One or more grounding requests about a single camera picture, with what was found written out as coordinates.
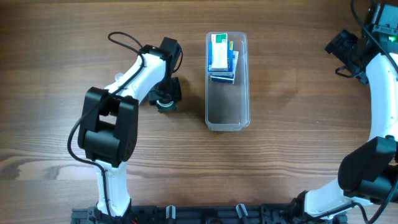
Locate green Zam-Buk ointment box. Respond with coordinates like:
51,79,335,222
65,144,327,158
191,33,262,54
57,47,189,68
156,100,177,113

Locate Hansaplast plaster box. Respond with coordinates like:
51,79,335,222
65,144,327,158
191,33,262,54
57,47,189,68
209,51,239,84

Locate white green medicine box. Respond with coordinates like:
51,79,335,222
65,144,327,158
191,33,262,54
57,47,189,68
211,33,228,71

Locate blue medicine box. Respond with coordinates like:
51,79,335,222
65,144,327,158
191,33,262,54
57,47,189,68
208,41,234,77

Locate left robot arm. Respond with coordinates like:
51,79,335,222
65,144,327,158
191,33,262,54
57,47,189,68
72,37,183,223

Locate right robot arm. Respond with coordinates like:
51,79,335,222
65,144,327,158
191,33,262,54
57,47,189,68
283,1,397,223

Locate clear plastic container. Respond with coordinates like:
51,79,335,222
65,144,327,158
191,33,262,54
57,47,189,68
205,32,251,131

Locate white spray bottle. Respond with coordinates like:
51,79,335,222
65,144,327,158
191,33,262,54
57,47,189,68
114,73,124,82

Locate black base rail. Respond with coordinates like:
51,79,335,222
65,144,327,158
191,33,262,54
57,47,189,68
70,203,348,224

